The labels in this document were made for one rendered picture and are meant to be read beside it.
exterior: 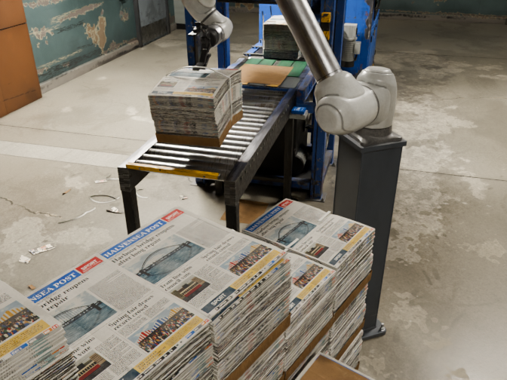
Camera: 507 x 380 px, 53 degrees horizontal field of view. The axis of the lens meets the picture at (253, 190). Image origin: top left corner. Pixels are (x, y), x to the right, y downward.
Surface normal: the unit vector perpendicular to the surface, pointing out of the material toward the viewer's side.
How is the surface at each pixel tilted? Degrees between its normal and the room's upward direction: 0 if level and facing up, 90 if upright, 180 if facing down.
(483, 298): 0
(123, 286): 2
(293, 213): 1
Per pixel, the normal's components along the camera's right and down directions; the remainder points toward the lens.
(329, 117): -0.63, 0.45
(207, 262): 0.00, -0.88
